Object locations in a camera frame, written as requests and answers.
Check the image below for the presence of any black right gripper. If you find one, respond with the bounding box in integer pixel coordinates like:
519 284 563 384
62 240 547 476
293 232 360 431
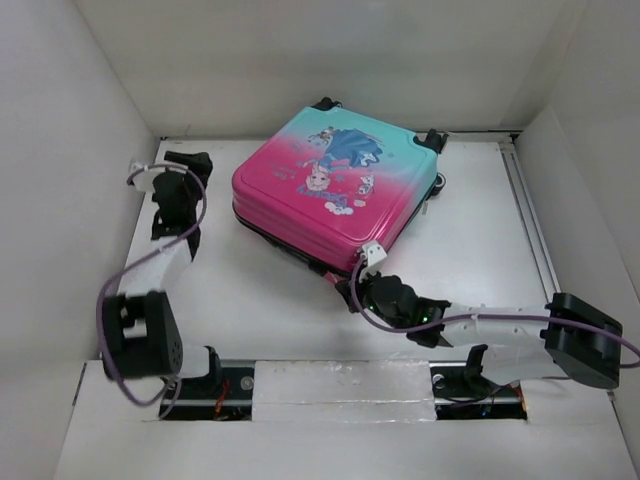
334 263 407 332

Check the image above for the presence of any pink teal kids suitcase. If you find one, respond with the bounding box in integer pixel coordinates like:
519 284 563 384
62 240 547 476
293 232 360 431
232 97 448 277

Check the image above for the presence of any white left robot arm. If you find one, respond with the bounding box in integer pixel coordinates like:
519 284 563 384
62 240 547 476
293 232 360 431
99 151 223 397

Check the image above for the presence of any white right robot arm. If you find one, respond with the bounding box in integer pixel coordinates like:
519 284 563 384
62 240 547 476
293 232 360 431
335 274 623 394

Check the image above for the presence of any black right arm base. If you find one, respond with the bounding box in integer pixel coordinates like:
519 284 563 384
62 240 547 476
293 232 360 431
431 345 527 421

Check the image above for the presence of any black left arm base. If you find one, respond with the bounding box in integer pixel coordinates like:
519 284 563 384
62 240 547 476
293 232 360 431
158 347 256 422

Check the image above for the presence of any white foam cover panel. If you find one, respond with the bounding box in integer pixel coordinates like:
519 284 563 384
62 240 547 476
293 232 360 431
251 360 436 424

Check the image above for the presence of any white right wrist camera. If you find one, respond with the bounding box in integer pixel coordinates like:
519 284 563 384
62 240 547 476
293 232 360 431
358 240 387 275

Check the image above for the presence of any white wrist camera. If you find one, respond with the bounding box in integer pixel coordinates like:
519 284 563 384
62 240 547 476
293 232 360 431
358 240 387 275
126 160 161 193

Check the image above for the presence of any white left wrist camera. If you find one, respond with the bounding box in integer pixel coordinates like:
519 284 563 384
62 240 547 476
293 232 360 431
126 160 161 193

